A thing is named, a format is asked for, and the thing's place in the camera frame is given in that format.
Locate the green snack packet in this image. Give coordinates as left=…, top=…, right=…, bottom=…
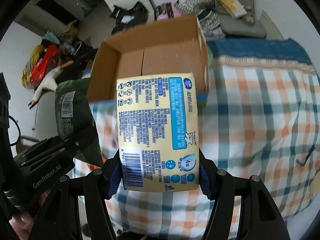
left=55, top=78, right=103, bottom=167

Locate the yellow tissue pack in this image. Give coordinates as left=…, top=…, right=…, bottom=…
left=116, top=73, right=200, bottom=192

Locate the person left hand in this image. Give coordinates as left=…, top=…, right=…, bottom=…
left=9, top=212, right=34, bottom=240

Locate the grey chair near table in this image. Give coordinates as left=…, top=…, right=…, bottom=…
left=34, top=91, right=57, bottom=141

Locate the plaid checkered table cloth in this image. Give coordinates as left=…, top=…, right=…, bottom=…
left=106, top=55, right=319, bottom=239

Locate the white goose plush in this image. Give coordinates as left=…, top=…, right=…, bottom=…
left=28, top=60, right=74, bottom=109

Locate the red bag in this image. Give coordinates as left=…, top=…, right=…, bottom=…
left=29, top=44, right=59, bottom=87

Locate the cardboard milk box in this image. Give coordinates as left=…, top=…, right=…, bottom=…
left=87, top=16, right=210, bottom=105

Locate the blue blanket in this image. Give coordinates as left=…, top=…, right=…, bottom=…
left=207, top=38, right=312, bottom=65

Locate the black plastic bag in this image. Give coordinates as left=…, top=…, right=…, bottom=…
left=110, top=1, right=149, bottom=35

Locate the tape roll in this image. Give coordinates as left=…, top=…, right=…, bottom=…
left=242, top=14, right=255, bottom=26

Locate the zebra pattern bag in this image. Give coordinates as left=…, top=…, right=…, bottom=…
left=175, top=0, right=221, bottom=31

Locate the pink suitcase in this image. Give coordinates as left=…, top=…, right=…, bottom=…
left=155, top=2, right=182, bottom=21

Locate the yellow snack box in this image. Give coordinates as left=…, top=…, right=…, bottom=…
left=217, top=0, right=247, bottom=19

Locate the black cable piece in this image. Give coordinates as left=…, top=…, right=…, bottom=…
left=297, top=146, right=316, bottom=167

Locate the grey chair by wall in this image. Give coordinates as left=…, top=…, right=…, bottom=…
left=215, top=0, right=266, bottom=38

